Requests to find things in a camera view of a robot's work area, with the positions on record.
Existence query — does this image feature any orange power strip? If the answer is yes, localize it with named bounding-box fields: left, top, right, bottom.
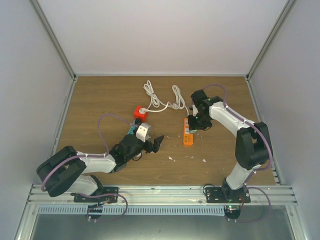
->
left=183, top=118, right=194, bottom=147

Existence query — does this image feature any teal power strip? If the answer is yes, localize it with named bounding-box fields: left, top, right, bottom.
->
left=127, top=123, right=140, bottom=135

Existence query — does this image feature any black power adapter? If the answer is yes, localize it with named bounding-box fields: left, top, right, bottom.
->
left=134, top=118, right=142, bottom=125

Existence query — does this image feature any red cube power socket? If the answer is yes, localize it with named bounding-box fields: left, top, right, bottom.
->
left=133, top=105, right=148, bottom=123

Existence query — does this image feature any white power cable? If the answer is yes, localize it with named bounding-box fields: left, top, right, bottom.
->
left=138, top=84, right=191, bottom=120

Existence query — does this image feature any green square adapter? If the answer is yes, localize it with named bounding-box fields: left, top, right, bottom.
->
left=189, top=129, right=197, bottom=134

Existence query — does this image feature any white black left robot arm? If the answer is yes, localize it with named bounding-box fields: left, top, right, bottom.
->
left=36, top=134, right=164, bottom=202

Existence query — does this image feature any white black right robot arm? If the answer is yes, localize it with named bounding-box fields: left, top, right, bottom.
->
left=187, top=89, right=273, bottom=203

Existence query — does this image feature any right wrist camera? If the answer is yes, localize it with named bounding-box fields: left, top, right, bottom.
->
left=189, top=104, right=198, bottom=117

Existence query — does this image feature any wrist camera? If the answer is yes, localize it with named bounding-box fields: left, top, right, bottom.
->
left=135, top=122, right=151, bottom=142
left=189, top=104, right=198, bottom=117

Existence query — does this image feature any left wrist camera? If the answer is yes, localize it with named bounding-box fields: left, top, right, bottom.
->
left=135, top=122, right=151, bottom=142

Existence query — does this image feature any white cable with plug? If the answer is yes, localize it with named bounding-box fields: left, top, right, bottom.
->
left=143, top=80, right=176, bottom=111

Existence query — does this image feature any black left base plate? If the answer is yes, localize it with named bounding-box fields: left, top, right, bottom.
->
left=70, top=186, right=119, bottom=204

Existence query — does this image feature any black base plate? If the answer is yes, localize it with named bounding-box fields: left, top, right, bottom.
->
left=203, top=185, right=251, bottom=204
left=70, top=186, right=119, bottom=204

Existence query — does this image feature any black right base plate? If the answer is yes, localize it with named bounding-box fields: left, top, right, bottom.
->
left=203, top=185, right=251, bottom=204

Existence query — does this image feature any slotted cable duct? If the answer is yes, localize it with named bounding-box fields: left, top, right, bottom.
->
left=38, top=205, right=225, bottom=216

